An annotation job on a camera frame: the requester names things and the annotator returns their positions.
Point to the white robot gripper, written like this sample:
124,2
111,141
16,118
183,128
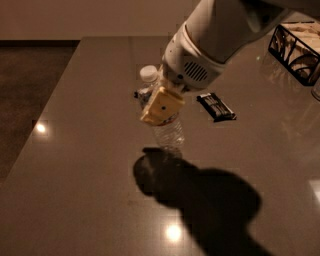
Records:
186,63

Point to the black snack bar packet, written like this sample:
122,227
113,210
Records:
217,109

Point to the black wire basket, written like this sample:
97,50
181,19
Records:
300,59

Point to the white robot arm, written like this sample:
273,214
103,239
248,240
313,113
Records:
200,49

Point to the clear plastic water bottle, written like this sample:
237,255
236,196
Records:
169,135

